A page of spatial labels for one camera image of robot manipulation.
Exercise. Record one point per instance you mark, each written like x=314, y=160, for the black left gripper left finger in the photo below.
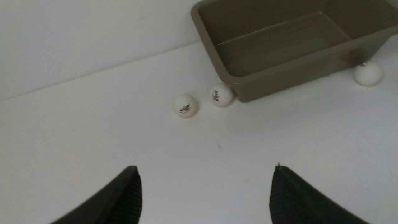
x=119, y=202

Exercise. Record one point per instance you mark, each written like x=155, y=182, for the white ping-pong ball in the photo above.
x=368, y=73
x=221, y=95
x=185, y=106

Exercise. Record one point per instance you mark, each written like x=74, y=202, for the tan plastic storage bin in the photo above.
x=259, y=47

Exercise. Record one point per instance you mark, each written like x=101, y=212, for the white ping-pong ball beside bin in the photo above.
x=221, y=95

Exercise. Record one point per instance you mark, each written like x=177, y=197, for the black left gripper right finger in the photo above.
x=295, y=201

